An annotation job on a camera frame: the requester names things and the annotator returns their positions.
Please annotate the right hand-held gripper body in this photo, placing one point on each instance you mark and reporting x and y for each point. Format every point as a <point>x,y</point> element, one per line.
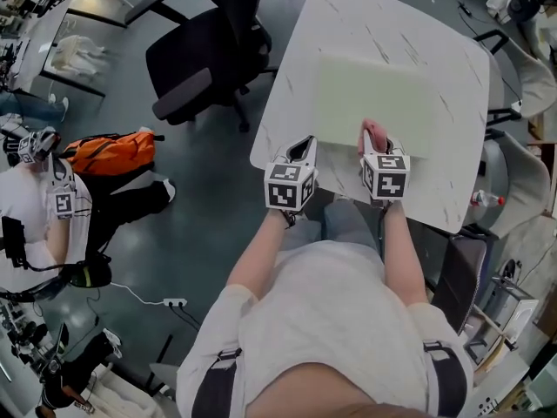
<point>387,177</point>

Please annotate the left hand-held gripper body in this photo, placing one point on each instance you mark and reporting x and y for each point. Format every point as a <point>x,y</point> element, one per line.
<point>287,187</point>

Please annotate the pink cloth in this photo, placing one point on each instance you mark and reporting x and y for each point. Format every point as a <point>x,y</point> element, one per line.
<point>374,131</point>

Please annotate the pale green object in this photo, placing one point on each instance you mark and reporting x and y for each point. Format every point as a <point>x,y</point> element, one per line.
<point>370,103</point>

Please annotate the person's right forearm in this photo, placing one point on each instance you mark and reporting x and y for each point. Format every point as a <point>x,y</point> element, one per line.
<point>402,255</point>

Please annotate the person's left forearm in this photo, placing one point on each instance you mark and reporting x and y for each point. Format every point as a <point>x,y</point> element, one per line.
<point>257,255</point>

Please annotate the person's blue jeans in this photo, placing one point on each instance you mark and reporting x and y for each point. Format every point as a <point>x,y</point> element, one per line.
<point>348,224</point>

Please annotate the clear water bottle red cap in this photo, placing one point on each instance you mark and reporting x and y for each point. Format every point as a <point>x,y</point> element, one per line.
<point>485,198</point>

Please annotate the dark brown chair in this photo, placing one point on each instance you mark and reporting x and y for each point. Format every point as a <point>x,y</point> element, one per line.
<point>461,277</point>

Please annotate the white shell chair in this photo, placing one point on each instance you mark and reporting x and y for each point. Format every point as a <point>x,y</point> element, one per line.
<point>524,81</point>
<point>515,185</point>

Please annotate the person's white shirt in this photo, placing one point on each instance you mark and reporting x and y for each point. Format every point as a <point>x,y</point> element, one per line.
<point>317,320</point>

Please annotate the black office chair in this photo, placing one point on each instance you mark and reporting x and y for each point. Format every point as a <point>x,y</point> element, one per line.
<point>204,59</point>

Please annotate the white power strip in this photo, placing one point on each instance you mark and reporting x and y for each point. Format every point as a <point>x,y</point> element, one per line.
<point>175,302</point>

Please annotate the orange backpack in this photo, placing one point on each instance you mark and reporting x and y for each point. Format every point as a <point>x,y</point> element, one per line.
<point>113,153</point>

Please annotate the wooden stick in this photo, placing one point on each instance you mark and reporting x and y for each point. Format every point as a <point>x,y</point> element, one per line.
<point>496,327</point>

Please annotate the black helmet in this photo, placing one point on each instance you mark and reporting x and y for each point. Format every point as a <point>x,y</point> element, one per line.
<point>93,272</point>

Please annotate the white plastic bag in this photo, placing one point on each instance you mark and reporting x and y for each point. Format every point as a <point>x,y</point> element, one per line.
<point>78,55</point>

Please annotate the grey desk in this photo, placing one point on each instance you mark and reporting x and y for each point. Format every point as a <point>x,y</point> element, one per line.
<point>39,46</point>

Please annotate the white metal frame box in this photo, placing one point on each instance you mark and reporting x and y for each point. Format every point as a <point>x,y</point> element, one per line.
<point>505,320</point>

